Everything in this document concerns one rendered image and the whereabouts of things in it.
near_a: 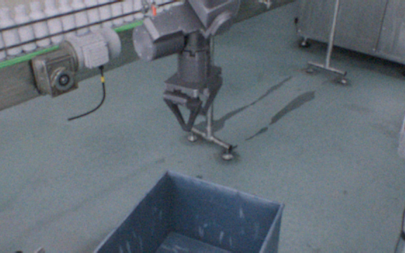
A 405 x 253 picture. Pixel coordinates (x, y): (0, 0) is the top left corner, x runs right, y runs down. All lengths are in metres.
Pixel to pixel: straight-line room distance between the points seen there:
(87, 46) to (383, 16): 2.90
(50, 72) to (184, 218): 0.81
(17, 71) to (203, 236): 0.97
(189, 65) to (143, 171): 2.00
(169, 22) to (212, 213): 0.61
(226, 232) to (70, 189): 1.61
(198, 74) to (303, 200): 1.86
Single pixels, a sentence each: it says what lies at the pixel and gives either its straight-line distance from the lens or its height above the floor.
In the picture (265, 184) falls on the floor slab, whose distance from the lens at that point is 2.58.
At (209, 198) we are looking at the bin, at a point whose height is 0.90.
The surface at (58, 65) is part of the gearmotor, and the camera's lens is 1.71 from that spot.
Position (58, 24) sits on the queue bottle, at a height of 1.07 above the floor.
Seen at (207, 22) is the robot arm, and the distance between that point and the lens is 0.65.
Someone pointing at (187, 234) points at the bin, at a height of 0.74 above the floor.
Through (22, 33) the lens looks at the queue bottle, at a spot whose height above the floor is 1.07.
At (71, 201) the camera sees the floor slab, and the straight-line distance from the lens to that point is 2.56.
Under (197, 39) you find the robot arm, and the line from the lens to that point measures 0.70.
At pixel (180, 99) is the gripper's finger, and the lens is 0.73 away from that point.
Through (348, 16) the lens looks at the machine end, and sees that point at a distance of 4.21.
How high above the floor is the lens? 1.63
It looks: 32 degrees down
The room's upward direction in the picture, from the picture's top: straight up
